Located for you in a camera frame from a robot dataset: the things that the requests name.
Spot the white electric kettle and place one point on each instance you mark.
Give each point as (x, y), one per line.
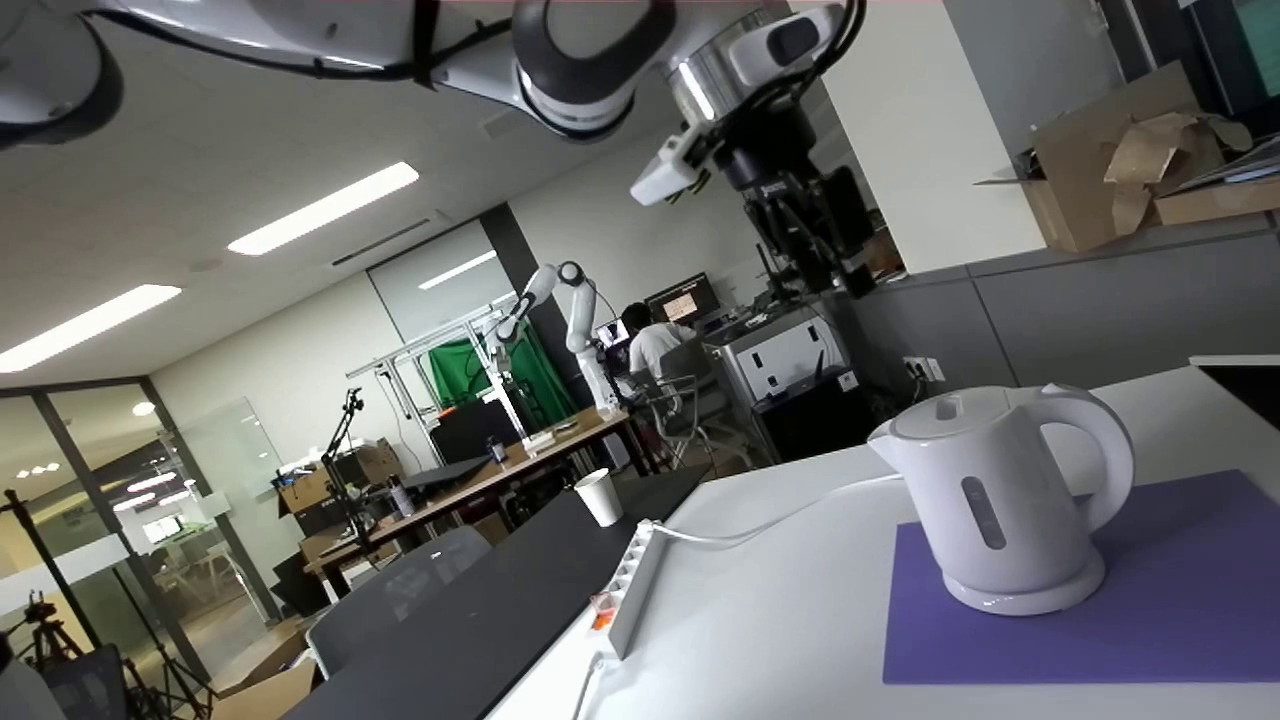
(992, 493)

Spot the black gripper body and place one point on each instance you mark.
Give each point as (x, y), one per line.
(787, 184)

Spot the cardboard box on floor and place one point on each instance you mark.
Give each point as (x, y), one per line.
(275, 684)

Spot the white power strip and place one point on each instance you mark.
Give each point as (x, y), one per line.
(630, 588)

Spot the large cardboard box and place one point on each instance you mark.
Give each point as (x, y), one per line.
(1081, 174)

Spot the purple mat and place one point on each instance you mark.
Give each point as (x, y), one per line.
(1203, 601)

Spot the green screen cloth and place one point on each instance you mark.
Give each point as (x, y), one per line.
(461, 374)

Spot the short ceiling light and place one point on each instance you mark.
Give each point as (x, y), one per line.
(458, 268)

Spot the long ceiling light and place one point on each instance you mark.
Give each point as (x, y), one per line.
(324, 211)
(83, 328)

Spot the wooden work table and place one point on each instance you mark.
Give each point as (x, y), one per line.
(480, 483)

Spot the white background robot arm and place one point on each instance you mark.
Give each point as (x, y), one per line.
(576, 313)

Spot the flat cardboard piece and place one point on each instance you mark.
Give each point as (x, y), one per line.
(1222, 200)

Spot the white paper cup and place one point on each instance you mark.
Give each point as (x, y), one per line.
(601, 497)

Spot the white wall outlet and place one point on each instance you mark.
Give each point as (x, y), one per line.
(926, 371)

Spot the grey partition cabinet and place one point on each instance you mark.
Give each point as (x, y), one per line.
(1105, 307)

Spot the dark monitor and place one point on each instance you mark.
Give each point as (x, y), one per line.
(1241, 54)

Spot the office swivel chair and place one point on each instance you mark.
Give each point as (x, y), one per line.
(693, 405)

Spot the white kettle base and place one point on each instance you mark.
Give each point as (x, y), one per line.
(1024, 601)

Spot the crumpled cardboard piece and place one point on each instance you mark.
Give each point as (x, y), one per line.
(1165, 146)

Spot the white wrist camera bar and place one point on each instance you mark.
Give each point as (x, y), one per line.
(666, 168)

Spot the black tripod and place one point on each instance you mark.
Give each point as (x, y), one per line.
(53, 642)

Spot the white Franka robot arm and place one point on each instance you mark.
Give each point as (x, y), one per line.
(587, 83)

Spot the seated person white shirt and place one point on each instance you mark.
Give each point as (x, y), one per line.
(653, 344)

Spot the white box machine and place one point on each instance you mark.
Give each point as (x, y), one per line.
(787, 357)

